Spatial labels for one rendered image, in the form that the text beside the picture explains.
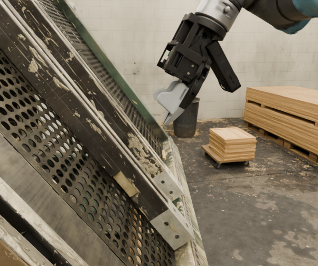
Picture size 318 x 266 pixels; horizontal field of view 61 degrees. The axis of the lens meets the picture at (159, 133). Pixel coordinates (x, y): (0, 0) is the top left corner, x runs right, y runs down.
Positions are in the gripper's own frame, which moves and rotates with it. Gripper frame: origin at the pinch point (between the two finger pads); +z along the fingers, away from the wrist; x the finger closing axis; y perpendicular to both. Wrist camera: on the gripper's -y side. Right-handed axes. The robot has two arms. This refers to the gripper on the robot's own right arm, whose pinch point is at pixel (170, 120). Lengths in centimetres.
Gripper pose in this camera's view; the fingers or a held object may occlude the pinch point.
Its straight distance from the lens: 56.8
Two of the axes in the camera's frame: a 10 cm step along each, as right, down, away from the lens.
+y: -8.5, -3.9, -3.5
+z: -4.7, 8.7, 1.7
